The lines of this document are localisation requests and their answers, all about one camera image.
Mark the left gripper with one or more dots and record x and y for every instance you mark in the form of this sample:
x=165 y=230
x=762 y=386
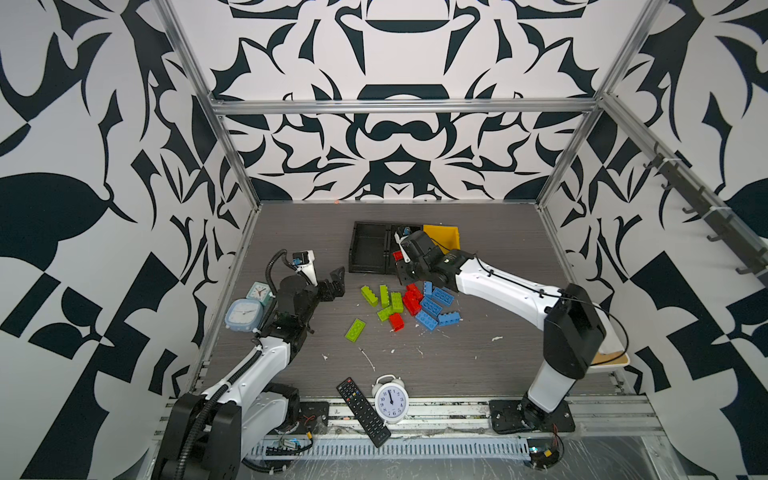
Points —
x=334 y=284

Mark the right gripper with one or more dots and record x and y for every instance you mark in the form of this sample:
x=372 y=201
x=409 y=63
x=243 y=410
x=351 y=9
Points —
x=402 y=272

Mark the blue lego brick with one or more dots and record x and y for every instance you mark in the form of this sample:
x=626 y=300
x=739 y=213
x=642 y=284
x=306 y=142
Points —
x=442 y=296
x=426 y=320
x=447 y=319
x=430 y=307

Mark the small red lego brick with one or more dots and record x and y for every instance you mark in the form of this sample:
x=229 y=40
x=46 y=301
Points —
x=396 y=322

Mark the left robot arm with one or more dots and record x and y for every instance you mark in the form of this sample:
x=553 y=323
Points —
x=209 y=434

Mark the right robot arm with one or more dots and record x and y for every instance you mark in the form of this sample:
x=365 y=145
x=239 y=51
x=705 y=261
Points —
x=573 y=329

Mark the yellow bin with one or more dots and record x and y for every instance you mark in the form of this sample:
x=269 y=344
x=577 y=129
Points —
x=447 y=238

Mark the green lego brick left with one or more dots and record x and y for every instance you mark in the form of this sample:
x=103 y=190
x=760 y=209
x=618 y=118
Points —
x=369 y=296

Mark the red lego brick cluster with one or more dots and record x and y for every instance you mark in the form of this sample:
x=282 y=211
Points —
x=412 y=299

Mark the black middle bin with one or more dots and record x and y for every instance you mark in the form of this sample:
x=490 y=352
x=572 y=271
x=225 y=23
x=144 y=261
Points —
x=401 y=230

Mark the black bin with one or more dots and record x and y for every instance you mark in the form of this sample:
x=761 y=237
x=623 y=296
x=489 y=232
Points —
x=401 y=230
x=369 y=249

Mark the green lego brick right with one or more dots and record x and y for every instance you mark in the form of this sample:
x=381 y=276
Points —
x=397 y=304

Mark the green lego brick upright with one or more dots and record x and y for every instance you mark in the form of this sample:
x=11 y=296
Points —
x=384 y=296

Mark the lone green lego brick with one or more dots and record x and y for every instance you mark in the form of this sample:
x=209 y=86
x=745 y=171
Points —
x=355 y=330

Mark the black left bin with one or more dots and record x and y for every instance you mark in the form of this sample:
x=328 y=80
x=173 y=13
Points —
x=369 y=249

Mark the small green square clock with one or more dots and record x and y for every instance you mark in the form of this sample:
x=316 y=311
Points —
x=260 y=291

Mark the blue square clock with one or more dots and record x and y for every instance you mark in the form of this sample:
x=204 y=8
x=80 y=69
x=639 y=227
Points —
x=244 y=315

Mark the white twin-bell alarm clock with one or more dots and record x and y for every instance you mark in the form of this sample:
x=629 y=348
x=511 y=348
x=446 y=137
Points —
x=391 y=399

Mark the black remote control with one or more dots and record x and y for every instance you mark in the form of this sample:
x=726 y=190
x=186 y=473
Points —
x=363 y=411

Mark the white wooden-top tray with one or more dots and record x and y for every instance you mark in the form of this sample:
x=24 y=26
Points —
x=613 y=351

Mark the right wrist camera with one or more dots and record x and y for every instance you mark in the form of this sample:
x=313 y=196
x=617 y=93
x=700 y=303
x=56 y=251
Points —
x=399 y=237

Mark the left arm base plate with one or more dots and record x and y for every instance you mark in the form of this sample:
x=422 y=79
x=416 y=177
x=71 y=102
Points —
x=308 y=416

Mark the white cable duct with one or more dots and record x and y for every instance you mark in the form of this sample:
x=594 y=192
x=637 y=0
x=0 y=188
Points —
x=516 y=449

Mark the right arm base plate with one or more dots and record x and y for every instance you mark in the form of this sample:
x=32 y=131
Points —
x=523 y=416

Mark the wall hook rail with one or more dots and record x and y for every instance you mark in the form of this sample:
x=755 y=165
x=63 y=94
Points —
x=725 y=224

